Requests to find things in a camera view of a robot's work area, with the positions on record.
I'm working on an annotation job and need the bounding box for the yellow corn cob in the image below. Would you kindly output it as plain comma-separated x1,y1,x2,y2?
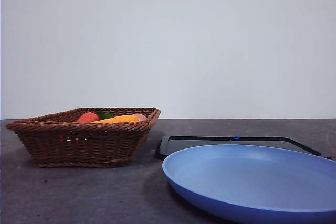
91,114,142,124

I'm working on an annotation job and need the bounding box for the blue round plate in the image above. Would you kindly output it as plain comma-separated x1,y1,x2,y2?
162,144,336,224

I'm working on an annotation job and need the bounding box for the brown woven wicker basket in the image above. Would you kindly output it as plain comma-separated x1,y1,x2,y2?
5,106,161,168

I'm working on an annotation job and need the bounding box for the black rectangular tray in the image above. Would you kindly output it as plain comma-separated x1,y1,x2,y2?
156,135,332,161

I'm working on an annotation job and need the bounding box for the orange carrot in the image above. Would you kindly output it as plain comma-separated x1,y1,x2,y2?
76,112,100,124

